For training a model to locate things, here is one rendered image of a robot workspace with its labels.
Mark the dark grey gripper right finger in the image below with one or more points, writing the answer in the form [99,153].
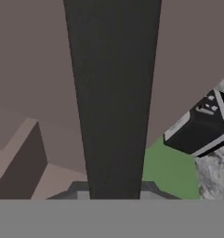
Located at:
[152,191]

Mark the black and white small appliance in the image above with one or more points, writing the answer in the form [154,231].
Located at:
[203,130]

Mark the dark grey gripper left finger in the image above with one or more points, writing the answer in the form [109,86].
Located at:
[76,192]

